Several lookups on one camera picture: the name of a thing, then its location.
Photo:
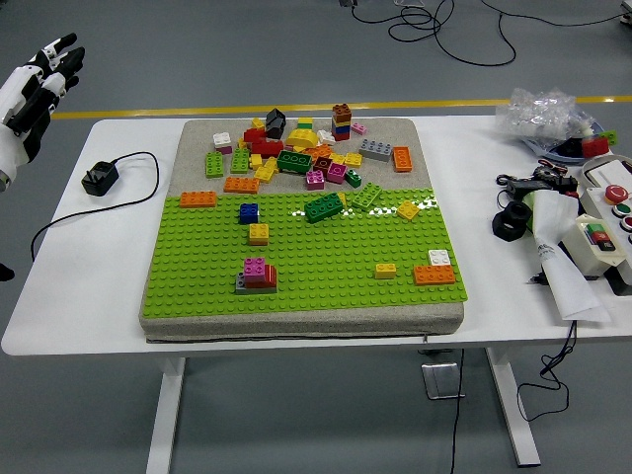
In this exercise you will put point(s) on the grey long brick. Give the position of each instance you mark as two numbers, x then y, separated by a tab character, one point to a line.
375	150
261	291

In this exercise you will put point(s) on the pink small brick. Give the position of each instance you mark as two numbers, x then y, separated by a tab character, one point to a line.
358	129

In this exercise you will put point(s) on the yellow square brick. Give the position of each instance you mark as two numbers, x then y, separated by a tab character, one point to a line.
353	160
259	234
409	211

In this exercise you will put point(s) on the metal floor plate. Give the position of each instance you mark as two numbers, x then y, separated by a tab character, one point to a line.
439	380

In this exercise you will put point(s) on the magenta square brick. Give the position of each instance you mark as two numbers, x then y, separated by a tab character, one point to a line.
337	174

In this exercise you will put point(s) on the yellow small brick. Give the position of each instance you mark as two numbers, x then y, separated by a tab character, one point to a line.
385	271
241	143
337	158
342	199
258	124
256	162

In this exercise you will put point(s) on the orange long brick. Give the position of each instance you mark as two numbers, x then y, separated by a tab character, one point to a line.
434	275
241	185
198	199
402	159

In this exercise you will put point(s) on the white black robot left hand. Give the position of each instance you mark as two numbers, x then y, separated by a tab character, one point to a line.
20	99

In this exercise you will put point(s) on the small white switch box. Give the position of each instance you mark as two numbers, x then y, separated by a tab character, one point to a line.
580	247

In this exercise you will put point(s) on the yellow long brick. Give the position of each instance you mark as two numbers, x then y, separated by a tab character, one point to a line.
265	173

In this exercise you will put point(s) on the grey-brown cushion mat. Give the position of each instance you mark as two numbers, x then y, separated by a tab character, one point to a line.
296	326

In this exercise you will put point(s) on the white table leg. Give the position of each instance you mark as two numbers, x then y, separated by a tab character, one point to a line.
511	410
165	419

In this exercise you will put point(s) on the large black hex nut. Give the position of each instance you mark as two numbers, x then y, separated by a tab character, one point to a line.
499	228

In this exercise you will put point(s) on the brown square brick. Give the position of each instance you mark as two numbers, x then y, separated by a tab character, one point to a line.
341	109

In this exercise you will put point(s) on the yellow floor tape line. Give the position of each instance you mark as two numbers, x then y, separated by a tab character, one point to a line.
148	112

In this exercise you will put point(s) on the light green long brick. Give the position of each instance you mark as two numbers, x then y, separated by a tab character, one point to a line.
367	197
240	161
213	165

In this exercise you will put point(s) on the white plastic connector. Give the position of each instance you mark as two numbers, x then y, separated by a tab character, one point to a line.
586	129

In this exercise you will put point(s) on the dark green long brick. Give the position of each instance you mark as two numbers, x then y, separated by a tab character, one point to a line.
294	163
324	208

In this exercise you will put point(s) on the dark green small brick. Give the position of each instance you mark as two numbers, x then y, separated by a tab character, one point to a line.
353	179

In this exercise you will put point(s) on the white square brick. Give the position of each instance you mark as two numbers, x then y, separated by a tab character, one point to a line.
222	140
439	258

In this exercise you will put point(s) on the light blue bowl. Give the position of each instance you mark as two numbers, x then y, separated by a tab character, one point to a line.
548	149

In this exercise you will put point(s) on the black brick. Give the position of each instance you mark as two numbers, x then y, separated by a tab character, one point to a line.
275	123

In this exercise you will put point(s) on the white small brick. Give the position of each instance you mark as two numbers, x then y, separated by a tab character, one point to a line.
326	137

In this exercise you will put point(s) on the white control box with buttons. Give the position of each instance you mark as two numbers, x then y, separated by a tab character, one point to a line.
600	205

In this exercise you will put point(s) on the yellow curved brick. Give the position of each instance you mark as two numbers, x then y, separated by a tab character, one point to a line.
301	138

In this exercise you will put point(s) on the green and yellow brick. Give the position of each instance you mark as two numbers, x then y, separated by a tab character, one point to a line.
305	123

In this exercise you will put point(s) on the blue square brick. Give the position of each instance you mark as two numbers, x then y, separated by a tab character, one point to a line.
249	213
340	130

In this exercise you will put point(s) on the light green small brick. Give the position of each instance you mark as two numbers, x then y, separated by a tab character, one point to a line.
610	136

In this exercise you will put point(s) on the pink square brick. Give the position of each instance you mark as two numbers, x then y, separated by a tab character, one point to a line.
226	150
255	266
315	181

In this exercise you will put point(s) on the clear plastic bag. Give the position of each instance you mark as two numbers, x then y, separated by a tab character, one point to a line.
538	113

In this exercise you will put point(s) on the dark brown brick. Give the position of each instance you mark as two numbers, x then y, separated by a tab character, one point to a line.
322	164

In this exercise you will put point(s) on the light green plastic part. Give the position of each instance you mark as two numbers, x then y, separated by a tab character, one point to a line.
528	205

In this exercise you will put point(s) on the black plastic part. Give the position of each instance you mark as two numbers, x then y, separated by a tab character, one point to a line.
572	147

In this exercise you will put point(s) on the red rounded brick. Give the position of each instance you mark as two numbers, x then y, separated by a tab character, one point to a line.
269	277

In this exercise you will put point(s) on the red square brick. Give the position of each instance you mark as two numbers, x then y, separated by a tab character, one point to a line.
341	136

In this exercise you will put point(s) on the white paper bag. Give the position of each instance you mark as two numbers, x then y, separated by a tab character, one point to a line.
563	276

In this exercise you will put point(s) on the grey white equipment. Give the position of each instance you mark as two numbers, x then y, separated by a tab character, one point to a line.
628	20

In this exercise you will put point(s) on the black servo motor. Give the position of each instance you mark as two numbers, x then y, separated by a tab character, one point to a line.
565	183

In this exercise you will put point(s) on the green studded baseplate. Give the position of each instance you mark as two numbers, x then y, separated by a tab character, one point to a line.
321	257

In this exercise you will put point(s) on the red long brick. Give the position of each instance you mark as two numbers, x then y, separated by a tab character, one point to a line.
266	148
595	147

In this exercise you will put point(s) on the small black plug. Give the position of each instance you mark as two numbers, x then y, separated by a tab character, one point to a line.
538	280

